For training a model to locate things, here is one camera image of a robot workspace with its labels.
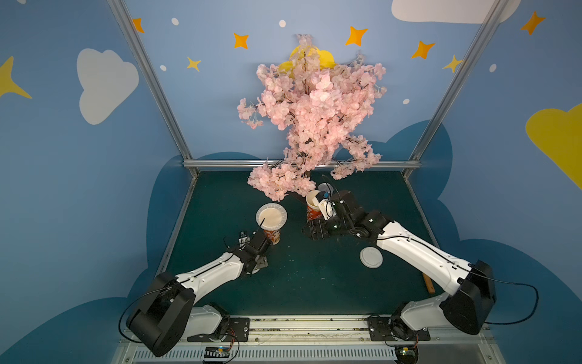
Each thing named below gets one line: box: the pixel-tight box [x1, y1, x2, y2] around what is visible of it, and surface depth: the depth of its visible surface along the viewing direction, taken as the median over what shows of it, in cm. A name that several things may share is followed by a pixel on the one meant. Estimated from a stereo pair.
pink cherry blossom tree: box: [237, 33, 387, 202], surface depth 76 cm
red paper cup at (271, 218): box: [255, 202, 288, 245], surface depth 86 cm
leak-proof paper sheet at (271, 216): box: [255, 202, 288, 232], surface depth 86 cm
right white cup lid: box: [359, 246, 384, 269], surface depth 90 cm
